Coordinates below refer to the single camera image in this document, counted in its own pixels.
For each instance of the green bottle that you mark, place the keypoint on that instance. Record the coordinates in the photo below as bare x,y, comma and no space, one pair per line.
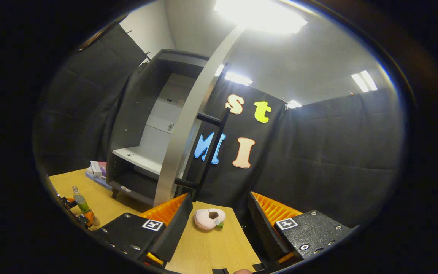
81,201

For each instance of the large ceiling light panel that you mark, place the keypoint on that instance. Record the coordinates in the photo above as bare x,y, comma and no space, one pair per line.
261,15

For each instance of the small ceiling light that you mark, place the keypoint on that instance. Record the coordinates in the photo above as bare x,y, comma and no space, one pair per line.
294,104
238,78

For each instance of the white cabinet shelf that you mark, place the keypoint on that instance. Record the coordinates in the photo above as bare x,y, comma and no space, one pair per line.
139,158

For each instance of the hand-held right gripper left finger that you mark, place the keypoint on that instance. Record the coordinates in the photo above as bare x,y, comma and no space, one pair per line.
173,228

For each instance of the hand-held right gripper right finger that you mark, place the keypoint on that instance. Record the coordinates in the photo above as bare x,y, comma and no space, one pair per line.
266,228

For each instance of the dark grey cabinet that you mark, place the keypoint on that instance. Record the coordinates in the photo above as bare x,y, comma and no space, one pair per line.
131,114

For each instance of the long ceiling light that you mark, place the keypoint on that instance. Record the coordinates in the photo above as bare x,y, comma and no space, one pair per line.
364,81

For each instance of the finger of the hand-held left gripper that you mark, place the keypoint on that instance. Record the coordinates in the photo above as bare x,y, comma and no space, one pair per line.
69,202
86,220

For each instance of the pink box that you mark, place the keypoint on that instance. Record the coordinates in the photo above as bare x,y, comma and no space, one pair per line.
99,168

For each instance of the black backdrop cloth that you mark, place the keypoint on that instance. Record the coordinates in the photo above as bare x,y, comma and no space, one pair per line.
337,160

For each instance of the blue book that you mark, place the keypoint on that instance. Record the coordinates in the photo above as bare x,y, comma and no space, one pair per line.
99,180

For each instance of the pink plush toy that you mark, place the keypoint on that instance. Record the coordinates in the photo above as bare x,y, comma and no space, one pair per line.
207,220

